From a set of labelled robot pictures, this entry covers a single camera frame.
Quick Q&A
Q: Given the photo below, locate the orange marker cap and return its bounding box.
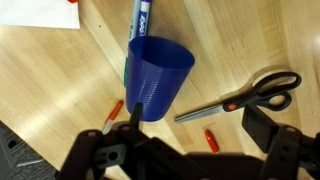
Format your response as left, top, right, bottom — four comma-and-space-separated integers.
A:
204, 128, 221, 154

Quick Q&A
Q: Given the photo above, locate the blue capped whiteboard marker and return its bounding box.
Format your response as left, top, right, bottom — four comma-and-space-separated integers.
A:
135, 0, 153, 38

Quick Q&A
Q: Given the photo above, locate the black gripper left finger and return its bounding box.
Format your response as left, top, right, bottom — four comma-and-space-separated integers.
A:
56, 101, 149, 180

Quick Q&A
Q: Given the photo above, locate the blue plastic cup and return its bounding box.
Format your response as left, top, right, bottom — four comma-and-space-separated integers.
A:
125, 35, 196, 123

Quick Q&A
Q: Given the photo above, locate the black scissors orange pivot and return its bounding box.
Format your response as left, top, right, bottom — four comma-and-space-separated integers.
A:
173, 70, 303, 124

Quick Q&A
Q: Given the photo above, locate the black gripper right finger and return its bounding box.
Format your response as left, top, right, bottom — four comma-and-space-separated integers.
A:
241, 103, 303, 180

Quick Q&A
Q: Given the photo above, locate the white paper sheet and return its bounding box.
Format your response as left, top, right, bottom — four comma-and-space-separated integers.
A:
0, 0, 82, 30

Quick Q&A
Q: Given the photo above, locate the orange marker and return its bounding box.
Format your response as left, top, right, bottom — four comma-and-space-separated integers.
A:
101, 99, 125, 135

